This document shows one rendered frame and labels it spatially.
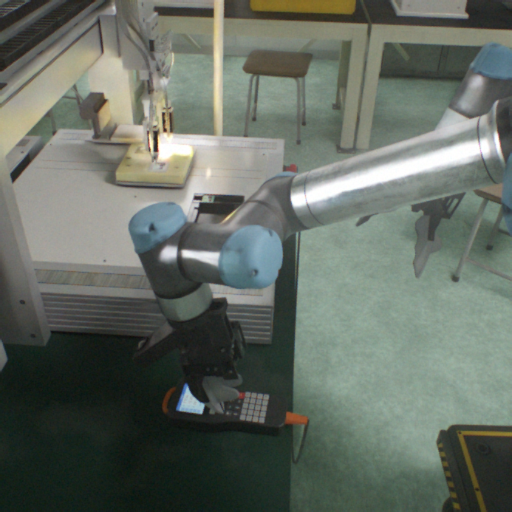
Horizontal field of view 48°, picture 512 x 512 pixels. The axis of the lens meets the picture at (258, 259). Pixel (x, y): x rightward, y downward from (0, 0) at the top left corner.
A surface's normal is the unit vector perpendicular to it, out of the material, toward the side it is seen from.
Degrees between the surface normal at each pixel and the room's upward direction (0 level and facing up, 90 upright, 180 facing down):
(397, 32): 90
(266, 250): 76
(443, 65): 90
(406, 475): 0
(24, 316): 90
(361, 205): 108
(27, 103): 90
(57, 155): 0
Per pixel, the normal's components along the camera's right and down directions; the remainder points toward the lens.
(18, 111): 1.00, 0.06
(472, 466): 0.02, -0.81
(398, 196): -0.29, 0.77
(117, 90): -0.07, 0.58
